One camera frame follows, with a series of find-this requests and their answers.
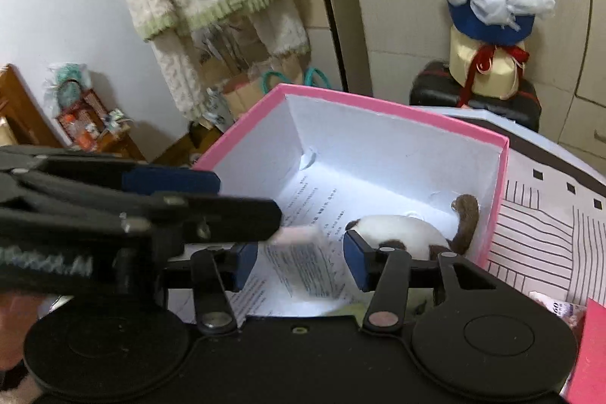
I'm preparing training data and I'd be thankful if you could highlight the beige tall cabinet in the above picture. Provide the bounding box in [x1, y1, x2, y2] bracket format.
[265, 0, 344, 95]

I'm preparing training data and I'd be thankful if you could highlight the grey three-door wardrobe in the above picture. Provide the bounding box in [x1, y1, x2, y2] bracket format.
[338, 0, 606, 161]

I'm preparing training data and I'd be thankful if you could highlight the wooden side cabinet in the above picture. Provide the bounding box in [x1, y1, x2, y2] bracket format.
[0, 63, 147, 163]

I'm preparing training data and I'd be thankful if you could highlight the brown paper bag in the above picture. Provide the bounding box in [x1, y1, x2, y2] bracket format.
[222, 54, 304, 121]

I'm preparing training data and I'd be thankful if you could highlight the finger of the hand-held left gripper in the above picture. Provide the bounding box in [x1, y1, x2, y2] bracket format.
[0, 178, 284, 245]
[0, 147, 222, 197]

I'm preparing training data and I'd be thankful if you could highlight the printed white paper sheet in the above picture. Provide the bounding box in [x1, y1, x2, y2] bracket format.
[227, 174, 375, 320]

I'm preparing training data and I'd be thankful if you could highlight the white brown plush dog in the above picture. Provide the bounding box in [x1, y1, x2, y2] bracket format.
[345, 194, 480, 265]

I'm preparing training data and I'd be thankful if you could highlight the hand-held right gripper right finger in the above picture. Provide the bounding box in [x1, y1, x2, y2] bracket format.
[343, 230, 499, 335]

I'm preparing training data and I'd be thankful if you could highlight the yellow flower bouquet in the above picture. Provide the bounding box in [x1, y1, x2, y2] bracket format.
[423, 0, 556, 109]

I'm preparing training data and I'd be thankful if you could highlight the teal gift bag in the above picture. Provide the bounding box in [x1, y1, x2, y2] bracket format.
[261, 66, 331, 95]

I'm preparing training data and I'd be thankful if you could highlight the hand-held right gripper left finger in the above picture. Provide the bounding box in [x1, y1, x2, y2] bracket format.
[161, 242, 260, 337]

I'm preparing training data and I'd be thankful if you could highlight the black suitcase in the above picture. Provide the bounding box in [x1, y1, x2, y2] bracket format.
[409, 61, 540, 133]

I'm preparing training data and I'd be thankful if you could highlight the person's left hand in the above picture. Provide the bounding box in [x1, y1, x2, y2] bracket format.
[0, 293, 49, 404]

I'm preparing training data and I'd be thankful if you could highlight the black clothes rack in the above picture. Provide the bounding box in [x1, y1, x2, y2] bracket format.
[303, 0, 375, 97]

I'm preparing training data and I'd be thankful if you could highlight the white printed tissue packet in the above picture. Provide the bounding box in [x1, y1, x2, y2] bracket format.
[529, 290, 588, 326]

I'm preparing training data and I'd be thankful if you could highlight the red envelope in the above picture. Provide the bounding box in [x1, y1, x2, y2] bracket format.
[562, 297, 606, 404]

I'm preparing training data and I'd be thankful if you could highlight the pink cardboard box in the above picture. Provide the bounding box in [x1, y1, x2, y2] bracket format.
[192, 83, 511, 320]

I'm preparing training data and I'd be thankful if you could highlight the pile of small clutter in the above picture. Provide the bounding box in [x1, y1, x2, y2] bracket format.
[45, 62, 133, 149]

